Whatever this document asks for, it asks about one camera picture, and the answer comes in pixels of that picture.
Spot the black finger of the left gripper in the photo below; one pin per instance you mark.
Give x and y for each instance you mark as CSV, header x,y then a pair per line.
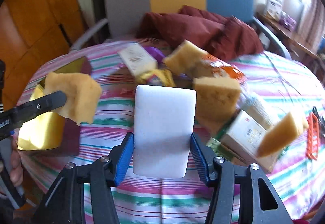
x,y
15,117

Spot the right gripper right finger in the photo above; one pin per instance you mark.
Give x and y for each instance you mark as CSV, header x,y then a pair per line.
x,y
203,157

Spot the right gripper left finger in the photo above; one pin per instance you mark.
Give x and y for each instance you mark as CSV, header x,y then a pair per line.
x,y
120,157

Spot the white tall carton box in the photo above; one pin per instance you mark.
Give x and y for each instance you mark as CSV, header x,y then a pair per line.
x,y
243,137

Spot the large brown sponge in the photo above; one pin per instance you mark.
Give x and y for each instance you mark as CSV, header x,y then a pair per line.
x,y
216,97

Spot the yellow sponge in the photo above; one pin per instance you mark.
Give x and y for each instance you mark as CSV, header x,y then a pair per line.
x,y
292,125
184,57
82,92

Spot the white hand cream box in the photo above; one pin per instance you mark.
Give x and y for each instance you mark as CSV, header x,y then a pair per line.
x,y
137,60

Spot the person's left hand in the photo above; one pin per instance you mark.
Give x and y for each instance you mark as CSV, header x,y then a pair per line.
x,y
16,173

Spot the small green box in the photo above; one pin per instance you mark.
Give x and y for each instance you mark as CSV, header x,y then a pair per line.
x,y
225,152

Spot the orange snack bag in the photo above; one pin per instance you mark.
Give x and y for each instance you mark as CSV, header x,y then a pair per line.
x,y
211,66

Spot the striped tablecloth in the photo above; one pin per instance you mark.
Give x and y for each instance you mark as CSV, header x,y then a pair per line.
x,y
274,86

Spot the purple packet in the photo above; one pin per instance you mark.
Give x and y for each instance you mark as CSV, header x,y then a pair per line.
x,y
155,53

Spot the wooden wardrobe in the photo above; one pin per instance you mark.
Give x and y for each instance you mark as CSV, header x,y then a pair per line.
x,y
33,32

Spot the orange plastic rack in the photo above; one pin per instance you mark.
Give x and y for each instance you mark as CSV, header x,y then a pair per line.
x,y
313,138

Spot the black scissors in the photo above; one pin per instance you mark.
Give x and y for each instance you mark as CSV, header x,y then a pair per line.
x,y
321,121

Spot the dark red jacket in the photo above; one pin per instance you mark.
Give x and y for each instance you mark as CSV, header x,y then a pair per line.
x,y
226,38

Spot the wooden side table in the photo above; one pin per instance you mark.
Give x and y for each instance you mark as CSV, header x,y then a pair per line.
x,y
293,41

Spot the purple box on side table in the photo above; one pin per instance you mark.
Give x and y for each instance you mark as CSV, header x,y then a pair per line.
x,y
287,22

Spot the patterned curtain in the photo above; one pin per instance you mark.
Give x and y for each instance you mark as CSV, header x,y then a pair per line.
x,y
311,27

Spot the white box on side table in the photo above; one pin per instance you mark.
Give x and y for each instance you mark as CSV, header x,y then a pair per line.
x,y
273,9

